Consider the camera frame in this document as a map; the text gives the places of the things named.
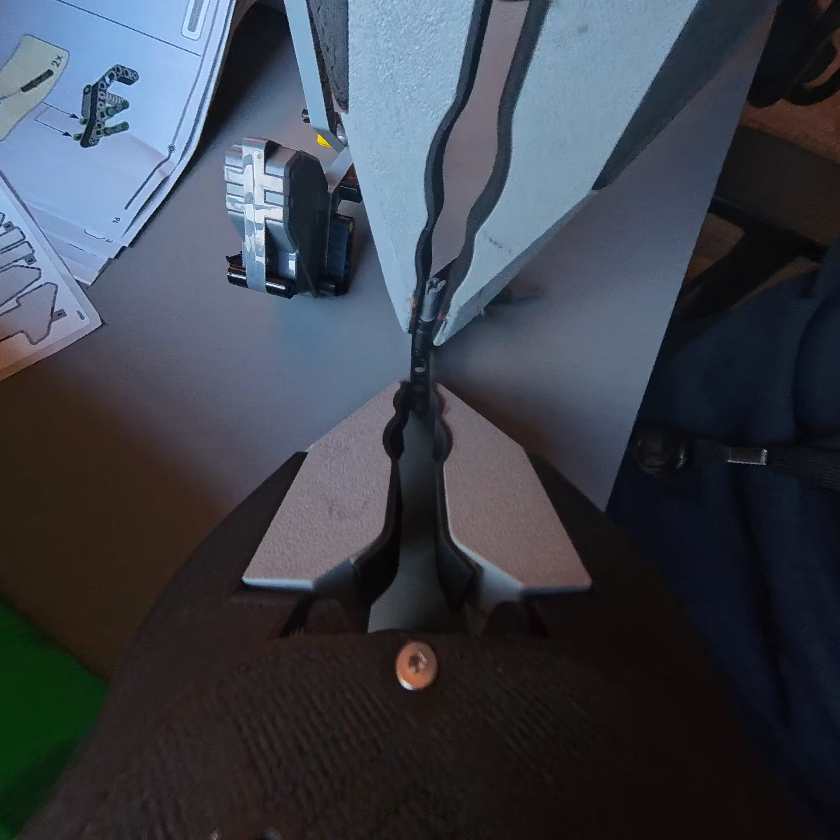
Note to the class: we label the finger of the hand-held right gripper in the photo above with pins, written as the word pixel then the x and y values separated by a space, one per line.
pixel 400 98
pixel 590 85

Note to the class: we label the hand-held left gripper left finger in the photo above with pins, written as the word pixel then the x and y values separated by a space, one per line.
pixel 315 512

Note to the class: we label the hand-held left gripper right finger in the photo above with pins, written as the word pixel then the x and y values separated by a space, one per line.
pixel 505 518

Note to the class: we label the black lego beam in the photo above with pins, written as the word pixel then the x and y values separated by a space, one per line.
pixel 420 374

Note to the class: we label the dark grey lego pin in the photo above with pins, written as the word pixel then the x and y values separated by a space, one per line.
pixel 431 298

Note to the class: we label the grey lego assembly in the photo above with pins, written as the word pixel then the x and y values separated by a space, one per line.
pixel 275 210

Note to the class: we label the lego instruction booklet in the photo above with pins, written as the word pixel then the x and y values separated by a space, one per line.
pixel 98 131

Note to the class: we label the lego sticker sheet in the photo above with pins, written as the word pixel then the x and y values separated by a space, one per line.
pixel 33 289

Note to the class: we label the green box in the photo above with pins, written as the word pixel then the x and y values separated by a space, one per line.
pixel 39 709

